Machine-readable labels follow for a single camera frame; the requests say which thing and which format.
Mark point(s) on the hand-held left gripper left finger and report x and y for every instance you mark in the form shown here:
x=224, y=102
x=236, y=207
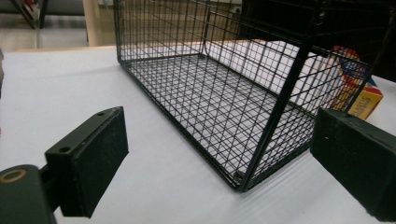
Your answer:
x=90, y=161

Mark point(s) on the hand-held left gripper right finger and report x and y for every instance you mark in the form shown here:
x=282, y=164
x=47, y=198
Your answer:
x=355, y=152

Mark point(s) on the yellow and red cardboard box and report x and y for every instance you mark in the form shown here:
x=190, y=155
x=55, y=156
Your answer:
x=358, y=90

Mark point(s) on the dark metal stand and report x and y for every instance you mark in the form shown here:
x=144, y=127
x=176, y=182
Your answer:
x=34, y=12

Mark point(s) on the wooden post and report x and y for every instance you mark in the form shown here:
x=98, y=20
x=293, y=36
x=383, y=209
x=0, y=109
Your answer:
x=92, y=21

